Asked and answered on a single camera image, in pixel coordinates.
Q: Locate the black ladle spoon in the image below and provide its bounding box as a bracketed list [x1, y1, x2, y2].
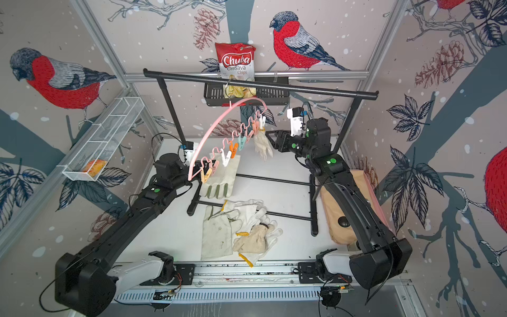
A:
[337, 216, 351, 228]

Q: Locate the green-striped leather glove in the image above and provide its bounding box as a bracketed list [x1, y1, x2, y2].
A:
[199, 155, 241, 199]

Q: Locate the dark wall basket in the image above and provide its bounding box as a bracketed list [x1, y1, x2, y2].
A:
[204, 77, 290, 106]

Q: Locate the mint green clothespin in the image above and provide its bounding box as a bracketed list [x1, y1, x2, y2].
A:
[238, 136, 247, 151]

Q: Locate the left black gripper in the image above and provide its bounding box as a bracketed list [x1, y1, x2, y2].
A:
[170, 158, 217, 191]

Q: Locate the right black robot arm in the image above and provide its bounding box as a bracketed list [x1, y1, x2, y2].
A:
[266, 118, 413, 289]

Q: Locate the black clothes rack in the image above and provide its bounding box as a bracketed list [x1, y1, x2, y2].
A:
[143, 69, 382, 239]

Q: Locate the white clothespin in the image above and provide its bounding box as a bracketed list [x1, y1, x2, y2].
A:
[220, 149, 232, 167]

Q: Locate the tan pink-edged placemat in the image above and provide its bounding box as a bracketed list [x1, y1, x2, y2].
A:
[320, 170, 392, 245]

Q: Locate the orange clothespin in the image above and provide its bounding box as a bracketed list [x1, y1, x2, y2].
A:
[229, 142, 238, 159]

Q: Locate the red cassava chips bag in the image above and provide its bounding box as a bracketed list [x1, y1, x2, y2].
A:
[215, 43, 257, 99]

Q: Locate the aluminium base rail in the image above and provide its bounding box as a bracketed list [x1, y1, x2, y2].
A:
[106, 260, 361, 309]

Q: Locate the pink clip hanger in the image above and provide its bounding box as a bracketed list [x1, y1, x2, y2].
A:
[187, 96, 267, 181]

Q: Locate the yellow clothespin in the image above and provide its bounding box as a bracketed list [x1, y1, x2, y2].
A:
[200, 167, 214, 184]

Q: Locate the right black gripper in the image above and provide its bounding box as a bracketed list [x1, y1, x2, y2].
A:
[264, 129, 316, 162]

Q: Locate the orange snack packet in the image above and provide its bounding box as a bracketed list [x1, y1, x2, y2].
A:
[82, 159, 108, 178]

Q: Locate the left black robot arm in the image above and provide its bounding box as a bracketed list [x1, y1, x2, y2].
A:
[54, 153, 191, 316]

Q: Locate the white yellow-trim work glove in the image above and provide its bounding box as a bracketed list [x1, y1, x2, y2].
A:
[221, 199, 269, 234]

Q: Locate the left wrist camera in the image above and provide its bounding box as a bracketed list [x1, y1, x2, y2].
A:
[180, 141, 199, 165]

